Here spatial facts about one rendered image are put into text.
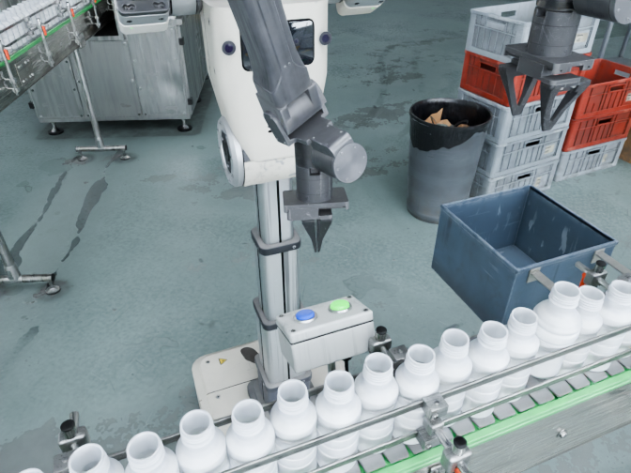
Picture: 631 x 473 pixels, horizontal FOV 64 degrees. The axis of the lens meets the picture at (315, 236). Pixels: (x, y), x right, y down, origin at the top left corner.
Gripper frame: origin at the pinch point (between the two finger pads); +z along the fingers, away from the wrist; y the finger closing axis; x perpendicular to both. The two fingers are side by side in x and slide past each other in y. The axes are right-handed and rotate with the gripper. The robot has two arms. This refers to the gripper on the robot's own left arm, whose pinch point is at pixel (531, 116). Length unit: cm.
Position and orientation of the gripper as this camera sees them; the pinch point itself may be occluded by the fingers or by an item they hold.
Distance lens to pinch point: 80.6
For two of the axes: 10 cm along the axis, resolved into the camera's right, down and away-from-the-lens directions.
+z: 0.1, 8.2, 5.7
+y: -3.6, -5.3, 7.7
